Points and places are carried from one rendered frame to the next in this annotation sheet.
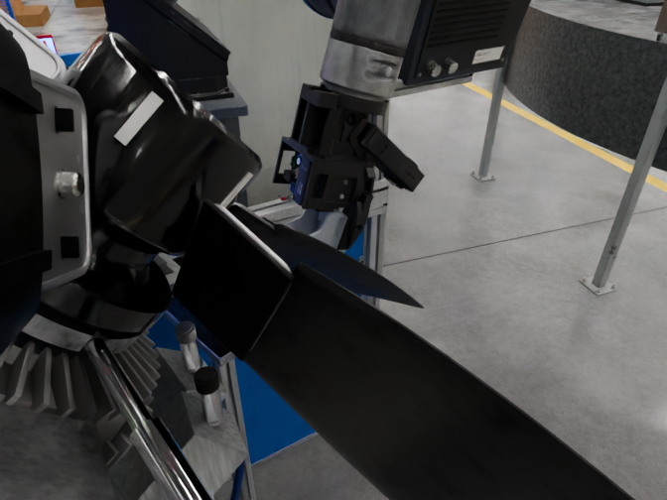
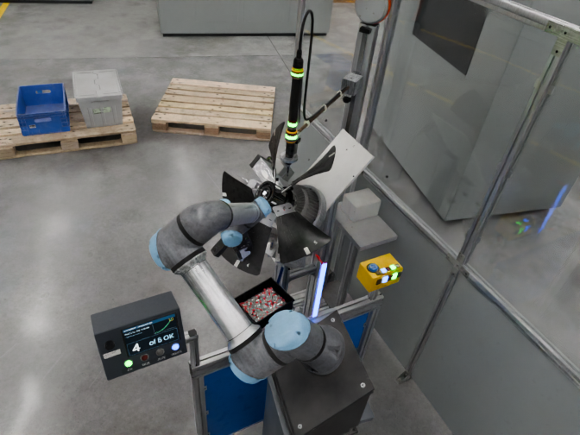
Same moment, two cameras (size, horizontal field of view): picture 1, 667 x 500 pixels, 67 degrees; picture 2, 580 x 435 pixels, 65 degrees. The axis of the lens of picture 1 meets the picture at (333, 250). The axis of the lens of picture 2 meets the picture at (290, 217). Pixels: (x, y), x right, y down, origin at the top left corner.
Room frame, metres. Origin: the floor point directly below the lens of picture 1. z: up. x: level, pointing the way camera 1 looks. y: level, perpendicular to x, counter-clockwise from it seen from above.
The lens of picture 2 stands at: (1.89, 0.21, 2.43)
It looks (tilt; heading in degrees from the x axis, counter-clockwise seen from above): 40 degrees down; 180
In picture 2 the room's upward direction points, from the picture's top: 6 degrees clockwise
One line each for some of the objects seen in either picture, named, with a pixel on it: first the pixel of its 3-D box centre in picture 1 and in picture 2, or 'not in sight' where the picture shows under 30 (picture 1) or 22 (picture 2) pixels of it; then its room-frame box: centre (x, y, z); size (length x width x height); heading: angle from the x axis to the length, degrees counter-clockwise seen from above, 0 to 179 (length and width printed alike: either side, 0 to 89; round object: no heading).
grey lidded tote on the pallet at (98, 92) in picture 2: not in sight; (99, 97); (-2.10, -1.76, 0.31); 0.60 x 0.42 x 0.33; 26
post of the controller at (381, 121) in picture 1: (377, 132); (193, 348); (0.95, -0.09, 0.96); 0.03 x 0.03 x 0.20; 31
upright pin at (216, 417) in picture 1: (210, 400); not in sight; (0.28, 0.10, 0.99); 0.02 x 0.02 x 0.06
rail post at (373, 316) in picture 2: not in sight; (359, 353); (0.51, 0.65, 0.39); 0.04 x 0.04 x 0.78; 31
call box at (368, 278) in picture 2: not in sight; (379, 273); (0.52, 0.62, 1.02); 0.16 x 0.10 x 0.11; 121
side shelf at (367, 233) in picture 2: not in sight; (360, 222); (-0.01, 0.59, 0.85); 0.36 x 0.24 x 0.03; 31
